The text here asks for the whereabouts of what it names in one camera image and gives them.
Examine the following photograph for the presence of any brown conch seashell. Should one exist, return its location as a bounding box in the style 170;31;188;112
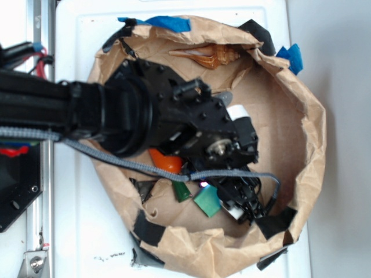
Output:
168;44;241;70

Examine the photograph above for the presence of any white plastic tray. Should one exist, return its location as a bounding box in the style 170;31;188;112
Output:
53;0;312;278

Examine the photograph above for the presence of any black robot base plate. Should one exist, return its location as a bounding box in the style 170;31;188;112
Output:
1;144;42;233

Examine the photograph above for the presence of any aluminium extrusion rail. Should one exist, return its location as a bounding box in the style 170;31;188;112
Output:
26;1;57;277

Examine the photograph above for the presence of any green rectangular block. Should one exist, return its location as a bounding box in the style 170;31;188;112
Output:
194;185;221;218

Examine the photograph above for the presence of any grey braided cable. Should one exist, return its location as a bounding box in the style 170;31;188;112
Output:
0;126;281;217

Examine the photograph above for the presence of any blue tape piece top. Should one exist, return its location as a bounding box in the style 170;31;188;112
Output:
117;16;191;33

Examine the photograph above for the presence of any brown paper bag bin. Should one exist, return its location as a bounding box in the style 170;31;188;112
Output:
94;16;326;277

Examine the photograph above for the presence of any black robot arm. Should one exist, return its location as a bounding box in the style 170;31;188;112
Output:
1;42;275;222

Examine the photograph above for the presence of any grey plush bunny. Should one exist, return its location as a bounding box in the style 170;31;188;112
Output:
213;91;233;107

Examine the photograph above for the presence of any orange toy carrot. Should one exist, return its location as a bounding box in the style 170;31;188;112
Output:
149;148;192;202

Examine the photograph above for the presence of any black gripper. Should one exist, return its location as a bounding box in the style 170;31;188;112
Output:
196;166;270;224

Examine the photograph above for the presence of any blue tape piece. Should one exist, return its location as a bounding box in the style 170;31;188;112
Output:
276;43;304;75
117;16;191;33

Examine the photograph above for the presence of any blue tape piece right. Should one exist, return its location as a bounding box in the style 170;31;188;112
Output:
276;43;304;75

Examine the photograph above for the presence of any metal corner bracket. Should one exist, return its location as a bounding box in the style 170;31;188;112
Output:
17;250;49;278

